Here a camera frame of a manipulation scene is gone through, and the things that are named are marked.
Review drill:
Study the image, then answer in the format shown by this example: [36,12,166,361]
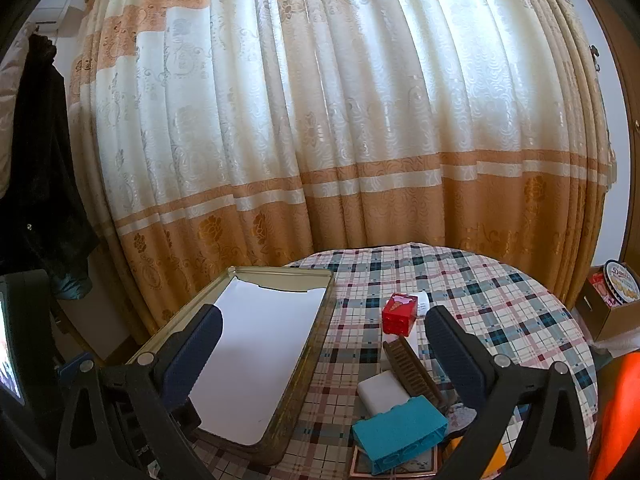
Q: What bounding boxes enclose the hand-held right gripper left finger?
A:
[55,304,224,480]

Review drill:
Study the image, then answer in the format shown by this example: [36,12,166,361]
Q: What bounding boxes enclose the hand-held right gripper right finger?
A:
[424,305,588,480]

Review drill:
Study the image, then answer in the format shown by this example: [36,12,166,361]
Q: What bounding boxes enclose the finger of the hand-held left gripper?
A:
[56,352,93,380]

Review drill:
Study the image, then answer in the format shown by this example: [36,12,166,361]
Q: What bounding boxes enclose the brown wooden comb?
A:
[382,335,453,408]

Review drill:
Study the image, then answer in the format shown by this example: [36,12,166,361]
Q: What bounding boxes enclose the red cube box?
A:
[382,292,419,337]

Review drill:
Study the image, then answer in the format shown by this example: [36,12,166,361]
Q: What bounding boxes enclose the white charger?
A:
[357,370,412,417]

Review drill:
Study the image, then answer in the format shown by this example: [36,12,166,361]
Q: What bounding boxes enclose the orange block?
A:
[444,435,507,480]

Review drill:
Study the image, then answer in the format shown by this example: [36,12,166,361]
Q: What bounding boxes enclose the large teal building block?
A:
[351,395,448,476]

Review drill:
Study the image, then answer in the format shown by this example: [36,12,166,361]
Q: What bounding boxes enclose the gold metal tray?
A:
[125,266,337,467]

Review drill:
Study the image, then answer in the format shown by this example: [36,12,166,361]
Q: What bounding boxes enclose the teal cloth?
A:
[52,270,93,301]

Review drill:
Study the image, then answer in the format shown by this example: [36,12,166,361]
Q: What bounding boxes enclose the red packet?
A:
[587,271,615,307]

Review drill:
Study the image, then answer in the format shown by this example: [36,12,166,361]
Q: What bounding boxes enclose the cardboard box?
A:
[575,270,640,343]

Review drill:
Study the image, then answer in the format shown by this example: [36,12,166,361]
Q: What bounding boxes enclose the black jacket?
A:
[0,34,101,291]

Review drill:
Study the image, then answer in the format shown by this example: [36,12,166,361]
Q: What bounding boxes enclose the orange bag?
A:
[587,340,640,480]

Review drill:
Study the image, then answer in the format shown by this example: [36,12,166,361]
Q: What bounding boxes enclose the round cookie tin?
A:
[602,259,640,306]

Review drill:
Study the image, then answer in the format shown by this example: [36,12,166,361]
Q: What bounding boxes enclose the beige quilted cloth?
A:
[0,57,23,198]

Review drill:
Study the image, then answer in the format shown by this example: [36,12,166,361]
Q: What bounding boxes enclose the cream and orange curtain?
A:
[67,0,618,333]

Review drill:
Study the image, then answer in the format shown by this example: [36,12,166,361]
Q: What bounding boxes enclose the white air conditioner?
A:
[32,4,86,36]

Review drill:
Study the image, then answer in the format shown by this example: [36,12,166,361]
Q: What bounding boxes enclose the brown wooden wardrobe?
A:
[565,0,640,261]

